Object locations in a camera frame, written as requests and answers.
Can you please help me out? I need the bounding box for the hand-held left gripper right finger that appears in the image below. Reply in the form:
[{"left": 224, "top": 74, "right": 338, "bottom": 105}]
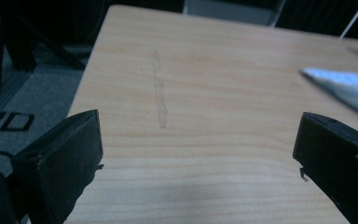
[{"left": 293, "top": 111, "right": 358, "bottom": 224}]

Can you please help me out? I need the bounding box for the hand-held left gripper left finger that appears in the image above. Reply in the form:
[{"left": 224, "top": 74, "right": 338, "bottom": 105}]
[{"left": 10, "top": 108, "right": 104, "bottom": 224}]

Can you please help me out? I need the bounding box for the blue striped towel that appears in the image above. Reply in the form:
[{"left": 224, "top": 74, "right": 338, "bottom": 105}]
[{"left": 298, "top": 67, "right": 358, "bottom": 123}]

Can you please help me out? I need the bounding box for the thin white metal rod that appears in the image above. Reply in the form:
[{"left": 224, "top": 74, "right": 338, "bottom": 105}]
[{"left": 338, "top": 0, "right": 358, "bottom": 40}]

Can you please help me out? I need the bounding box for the white metal desk frame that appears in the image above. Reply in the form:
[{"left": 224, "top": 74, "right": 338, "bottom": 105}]
[{"left": 183, "top": 0, "right": 288, "bottom": 28}]

